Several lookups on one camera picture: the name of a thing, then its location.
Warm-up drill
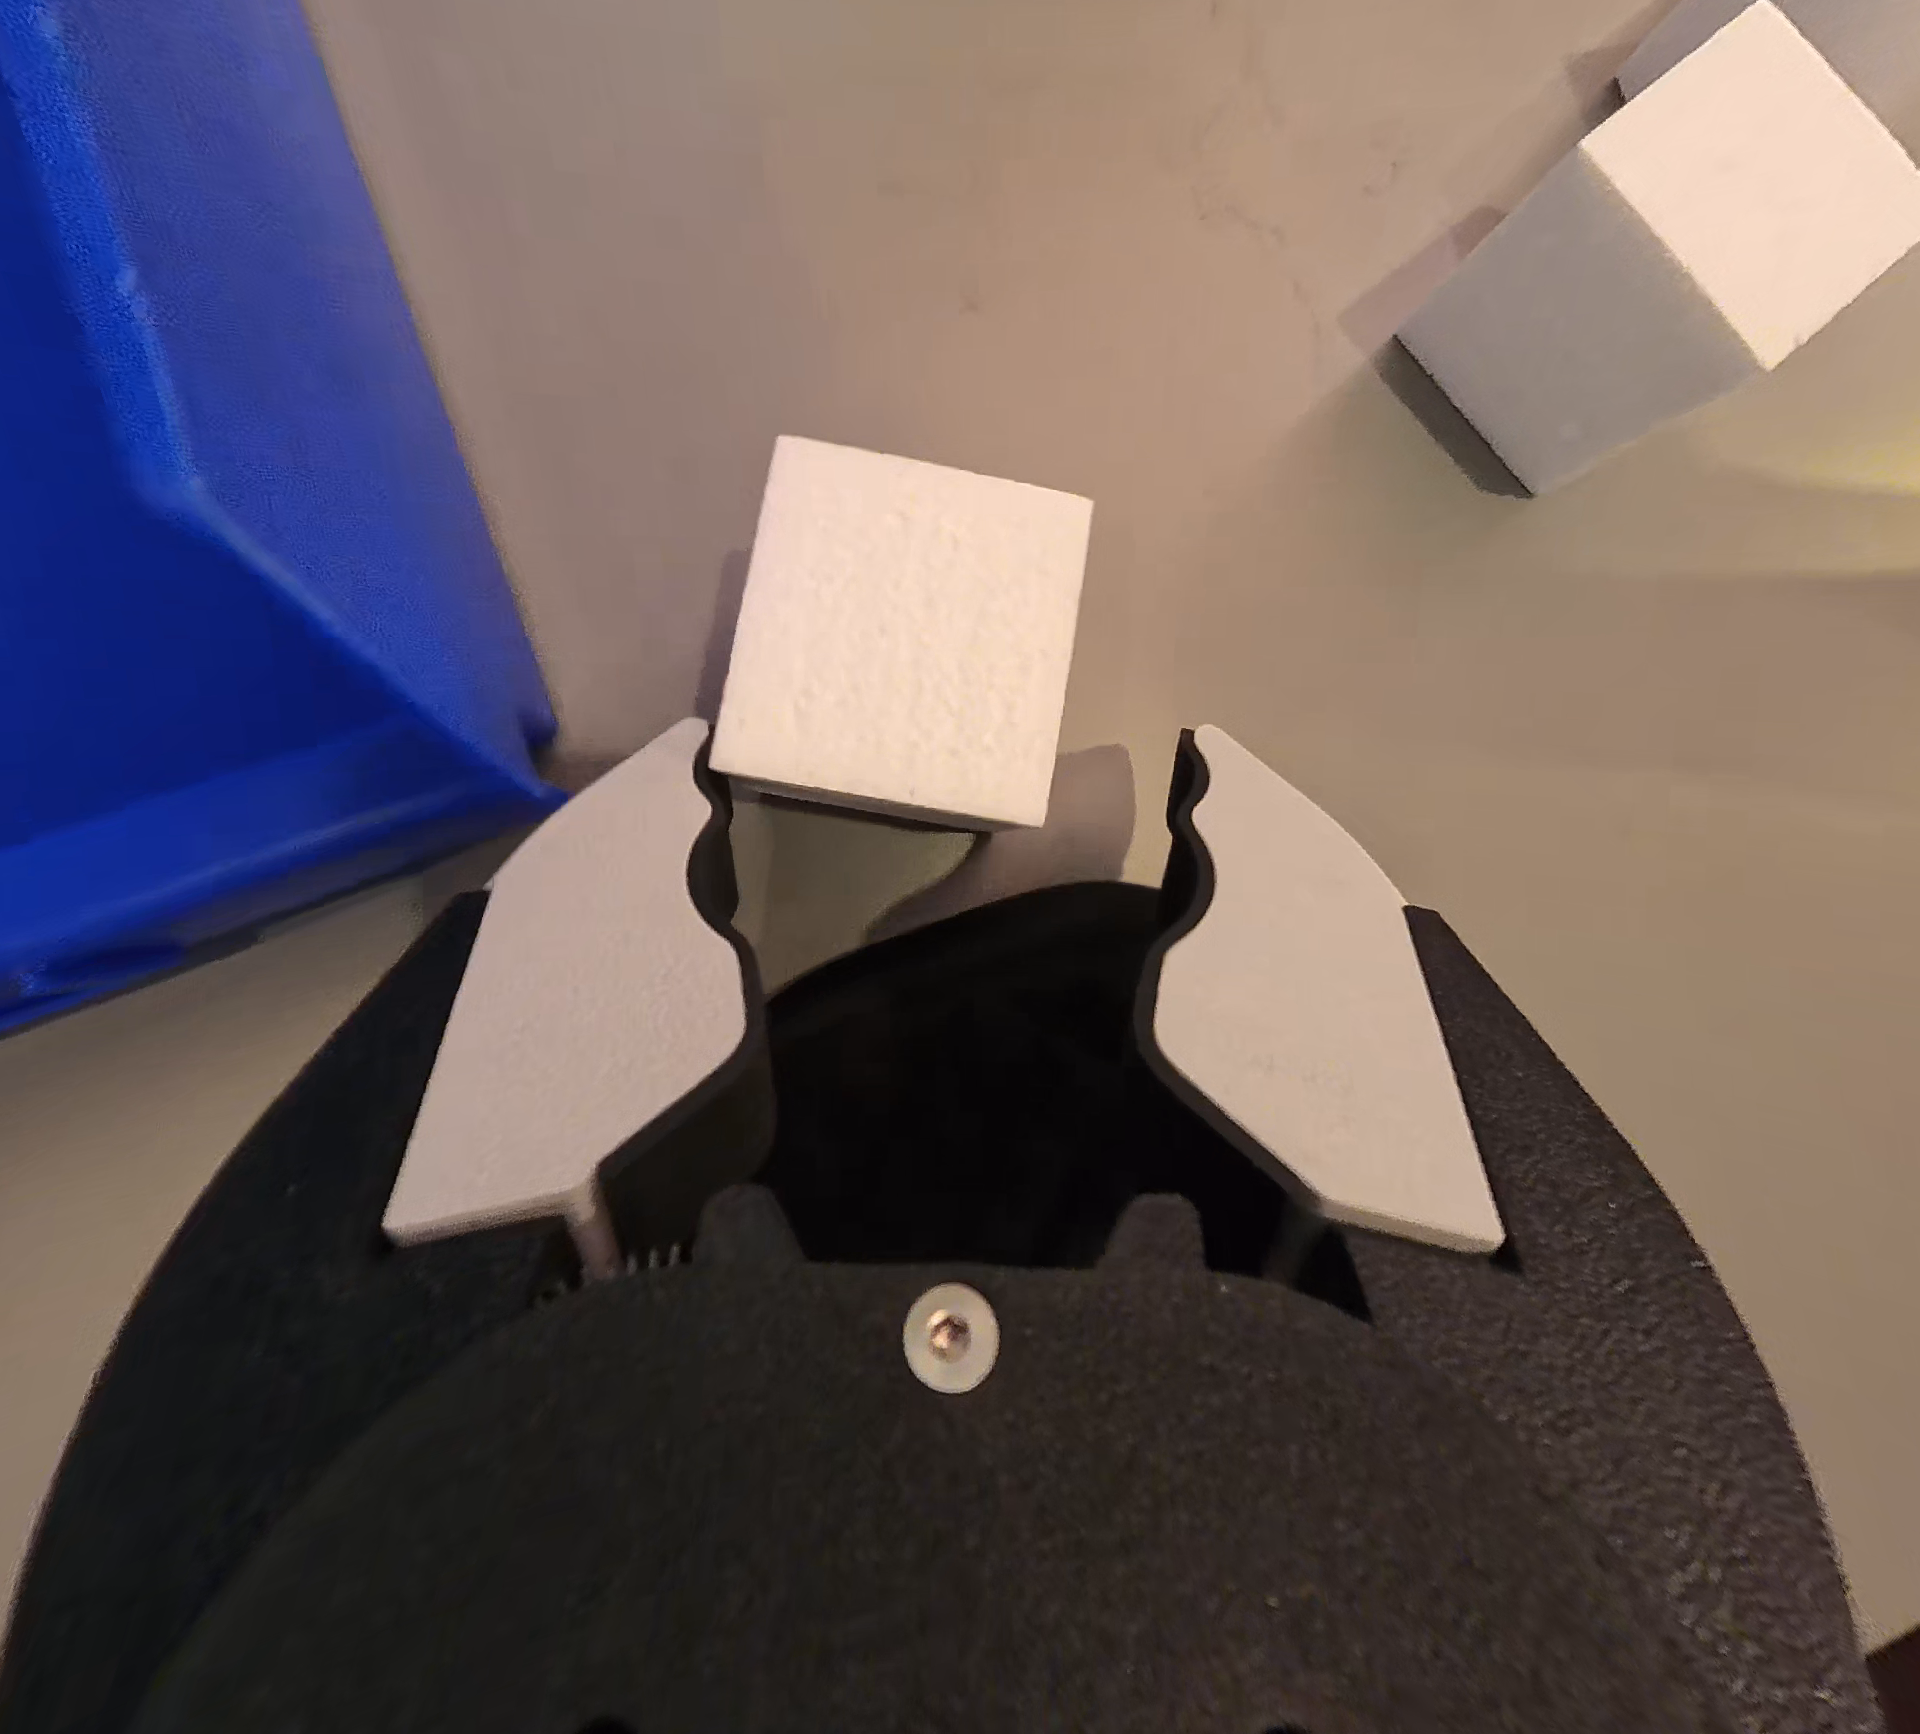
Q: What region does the blue plastic bin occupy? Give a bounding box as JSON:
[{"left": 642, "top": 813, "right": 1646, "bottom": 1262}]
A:
[{"left": 0, "top": 0, "right": 565, "bottom": 1039}]

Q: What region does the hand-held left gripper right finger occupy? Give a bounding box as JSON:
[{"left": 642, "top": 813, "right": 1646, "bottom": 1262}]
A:
[{"left": 1136, "top": 723, "right": 1507, "bottom": 1283}]

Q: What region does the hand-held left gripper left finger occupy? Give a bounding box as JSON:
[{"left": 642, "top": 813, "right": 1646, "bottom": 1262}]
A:
[{"left": 381, "top": 715, "right": 781, "bottom": 1282}]

